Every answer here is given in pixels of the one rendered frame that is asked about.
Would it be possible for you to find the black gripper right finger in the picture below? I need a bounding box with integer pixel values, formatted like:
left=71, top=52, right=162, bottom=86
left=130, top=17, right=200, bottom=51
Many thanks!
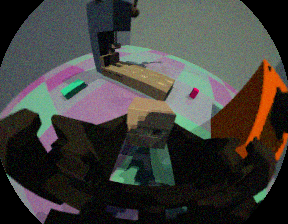
left=167, top=123, right=240, bottom=185

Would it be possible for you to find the green rectangular block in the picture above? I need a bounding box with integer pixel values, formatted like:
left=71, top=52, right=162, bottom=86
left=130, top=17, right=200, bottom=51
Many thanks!
left=60, top=80, right=85, bottom=100

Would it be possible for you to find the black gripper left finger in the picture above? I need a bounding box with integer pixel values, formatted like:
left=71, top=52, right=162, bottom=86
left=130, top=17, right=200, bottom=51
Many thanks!
left=52, top=113, right=128, bottom=180

